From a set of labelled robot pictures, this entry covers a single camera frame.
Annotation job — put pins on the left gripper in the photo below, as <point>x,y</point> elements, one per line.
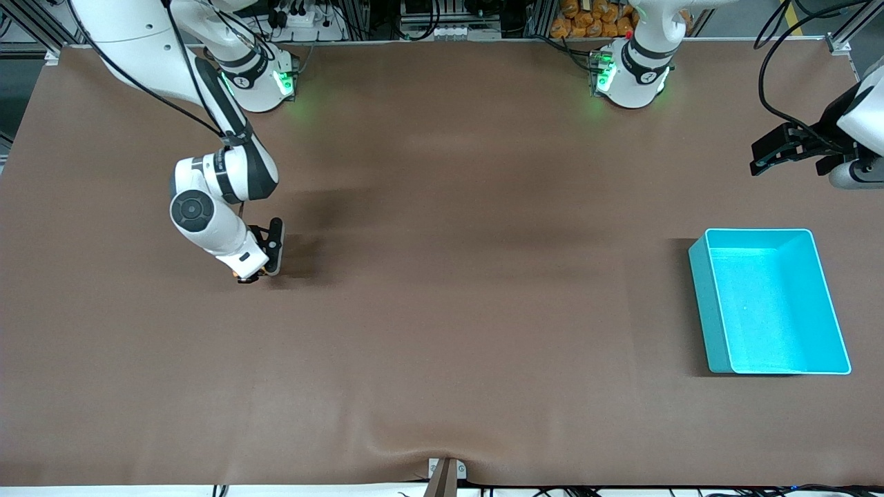
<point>826,134</point>

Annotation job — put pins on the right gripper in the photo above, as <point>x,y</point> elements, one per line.
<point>251,279</point>

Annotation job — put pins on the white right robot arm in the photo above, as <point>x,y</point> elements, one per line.
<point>235,172</point>

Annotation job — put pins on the teal plastic bin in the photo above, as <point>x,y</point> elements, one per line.
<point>773,310</point>

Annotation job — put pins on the brown table cover mat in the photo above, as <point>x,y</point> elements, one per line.
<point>442,310</point>

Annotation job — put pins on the orange items pile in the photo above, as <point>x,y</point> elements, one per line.
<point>594,21</point>

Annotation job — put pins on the white power strip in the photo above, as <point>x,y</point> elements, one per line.
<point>304,24</point>

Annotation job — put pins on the white connector block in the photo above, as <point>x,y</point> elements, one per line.
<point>452,31</point>

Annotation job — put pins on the metal edge bracket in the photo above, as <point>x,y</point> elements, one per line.
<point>447,476</point>

